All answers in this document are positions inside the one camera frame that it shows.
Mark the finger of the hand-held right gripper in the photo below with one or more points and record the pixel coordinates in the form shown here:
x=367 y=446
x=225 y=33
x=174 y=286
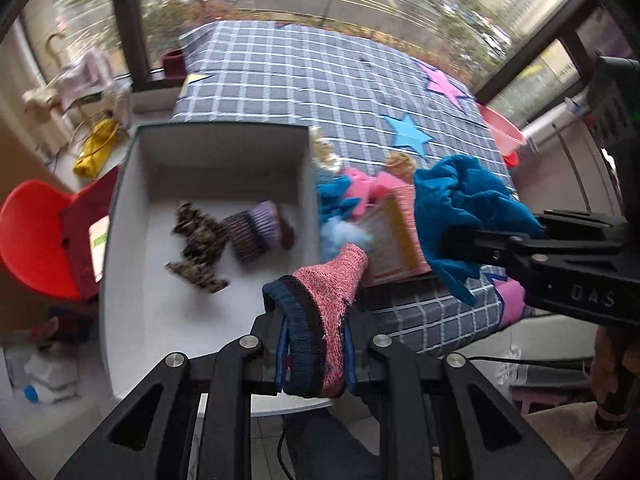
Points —
x=575 y=222
x=490 y=250

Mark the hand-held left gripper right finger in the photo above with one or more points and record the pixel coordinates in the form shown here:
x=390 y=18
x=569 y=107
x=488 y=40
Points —
x=351 y=360

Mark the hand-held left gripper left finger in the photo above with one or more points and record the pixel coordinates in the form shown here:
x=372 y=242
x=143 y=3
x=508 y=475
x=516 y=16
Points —
x=283 y=355

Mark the pink knit sock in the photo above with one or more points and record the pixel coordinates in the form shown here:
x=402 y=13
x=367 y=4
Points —
x=325 y=310

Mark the teal blue cloth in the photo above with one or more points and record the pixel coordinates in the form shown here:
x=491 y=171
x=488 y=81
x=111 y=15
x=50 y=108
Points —
x=465 y=195

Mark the pink fluffy cloth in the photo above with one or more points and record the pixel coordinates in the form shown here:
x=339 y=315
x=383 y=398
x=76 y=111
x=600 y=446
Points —
x=357 y=190
x=387 y=185

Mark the light blue fluffy cloth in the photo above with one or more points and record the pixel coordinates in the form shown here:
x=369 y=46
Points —
x=345 y=235

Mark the grey storage box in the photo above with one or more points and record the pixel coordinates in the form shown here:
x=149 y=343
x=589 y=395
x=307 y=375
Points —
x=150 y=320

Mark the person's right hand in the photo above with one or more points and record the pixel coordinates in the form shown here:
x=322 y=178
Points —
x=611 y=370

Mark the person's leg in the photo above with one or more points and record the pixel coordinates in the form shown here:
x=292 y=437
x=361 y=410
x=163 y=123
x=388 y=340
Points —
x=330 y=445

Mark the red bucket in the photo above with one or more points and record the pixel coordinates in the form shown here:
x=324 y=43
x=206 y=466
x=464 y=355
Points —
x=511 y=159

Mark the pink printed packet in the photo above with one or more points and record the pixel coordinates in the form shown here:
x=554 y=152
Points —
x=395 y=240

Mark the white tube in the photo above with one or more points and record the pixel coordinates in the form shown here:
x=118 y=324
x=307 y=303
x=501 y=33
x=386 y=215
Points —
x=550 y=125

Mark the pink plastic basin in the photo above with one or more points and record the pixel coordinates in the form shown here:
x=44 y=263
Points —
x=500 y=130

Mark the tan fluffy cloth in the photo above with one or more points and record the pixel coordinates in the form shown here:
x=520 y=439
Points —
x=401 y=166

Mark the purple striped sock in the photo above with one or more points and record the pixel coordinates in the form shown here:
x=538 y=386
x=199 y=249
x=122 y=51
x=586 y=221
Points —
x=255 y=230

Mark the leopard print cloth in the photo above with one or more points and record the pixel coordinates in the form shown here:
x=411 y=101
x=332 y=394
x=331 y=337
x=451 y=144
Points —
x=197 y=245

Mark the small blue fluffy cloth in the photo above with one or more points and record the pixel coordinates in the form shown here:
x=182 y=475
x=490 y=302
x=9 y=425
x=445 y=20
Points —
x=332 y=197

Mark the beige fluffy cloth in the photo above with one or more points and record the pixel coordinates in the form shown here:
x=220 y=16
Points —
x=325 y=150

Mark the white green packet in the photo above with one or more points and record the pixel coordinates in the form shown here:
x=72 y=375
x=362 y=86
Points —
x=99 y=245

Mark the dark red bag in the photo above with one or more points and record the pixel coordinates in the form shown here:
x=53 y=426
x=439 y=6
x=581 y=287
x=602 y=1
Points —
x=80 y=250

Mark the grey checkered star tablecloth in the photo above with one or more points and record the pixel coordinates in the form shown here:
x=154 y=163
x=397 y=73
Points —
x=300 y=80

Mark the red plastic chair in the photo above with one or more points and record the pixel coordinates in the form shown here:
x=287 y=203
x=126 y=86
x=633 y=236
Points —
x=35 y=240

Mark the yellow cloth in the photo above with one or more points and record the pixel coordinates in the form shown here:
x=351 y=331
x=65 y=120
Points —
x=95 y=147

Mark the maroon cup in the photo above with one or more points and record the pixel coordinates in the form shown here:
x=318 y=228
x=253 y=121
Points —
x=173 y=64

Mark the pale pink cloth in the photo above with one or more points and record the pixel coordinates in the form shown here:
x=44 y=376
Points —
x=82 y=75

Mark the dark window frame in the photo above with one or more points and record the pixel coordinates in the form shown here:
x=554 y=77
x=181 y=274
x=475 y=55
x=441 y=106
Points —
x=129 y=25

